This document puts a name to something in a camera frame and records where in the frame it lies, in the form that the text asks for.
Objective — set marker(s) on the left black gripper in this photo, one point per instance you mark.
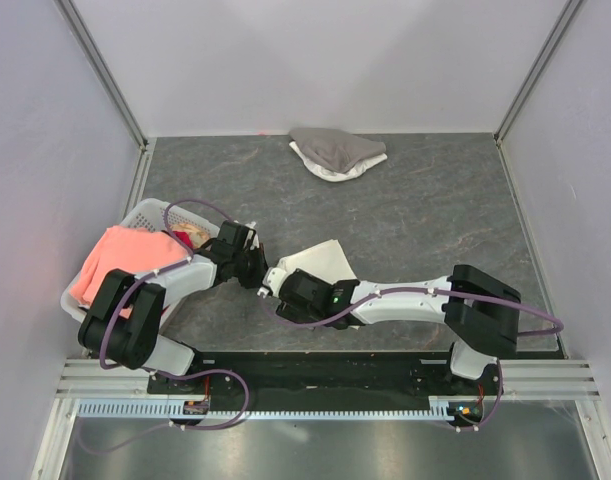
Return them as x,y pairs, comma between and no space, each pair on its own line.
258,254

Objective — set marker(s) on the red item in basket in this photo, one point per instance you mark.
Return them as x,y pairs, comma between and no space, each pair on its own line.
191,235

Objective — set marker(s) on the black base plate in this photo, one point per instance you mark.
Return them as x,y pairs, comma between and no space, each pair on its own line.
325,381

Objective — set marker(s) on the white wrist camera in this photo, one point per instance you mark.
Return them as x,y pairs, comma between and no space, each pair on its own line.
252,239
272,282

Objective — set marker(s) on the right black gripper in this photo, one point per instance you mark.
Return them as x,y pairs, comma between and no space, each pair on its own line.
294,315

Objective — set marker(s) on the right aluminium frame post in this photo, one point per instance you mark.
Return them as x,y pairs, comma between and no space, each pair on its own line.
545,54

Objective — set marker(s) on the aluminium frame post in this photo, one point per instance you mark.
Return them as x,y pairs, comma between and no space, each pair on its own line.
545,54
84,38

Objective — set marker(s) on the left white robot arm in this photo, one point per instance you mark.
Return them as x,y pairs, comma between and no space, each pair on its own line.
123,322

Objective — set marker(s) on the grey folded cloth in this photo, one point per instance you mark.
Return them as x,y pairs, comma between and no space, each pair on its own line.
334,149

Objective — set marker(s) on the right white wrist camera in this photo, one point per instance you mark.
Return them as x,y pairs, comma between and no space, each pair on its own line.
272,282

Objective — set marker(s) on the white cable duct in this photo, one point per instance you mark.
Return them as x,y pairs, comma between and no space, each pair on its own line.
189,408

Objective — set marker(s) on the left aluminium frame post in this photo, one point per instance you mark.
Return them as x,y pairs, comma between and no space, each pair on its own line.
84,38

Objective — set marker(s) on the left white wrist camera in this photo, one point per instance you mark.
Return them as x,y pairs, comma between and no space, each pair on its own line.
252,239

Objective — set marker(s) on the white plastic basket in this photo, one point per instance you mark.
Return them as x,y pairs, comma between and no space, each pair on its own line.
147,214

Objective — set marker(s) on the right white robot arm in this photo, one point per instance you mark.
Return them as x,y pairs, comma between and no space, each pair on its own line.
475,306

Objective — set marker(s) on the white cloth napkin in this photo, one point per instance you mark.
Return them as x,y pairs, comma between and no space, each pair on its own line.
326,261

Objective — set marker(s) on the pink cloth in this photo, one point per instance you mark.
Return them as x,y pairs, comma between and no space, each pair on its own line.
132,250

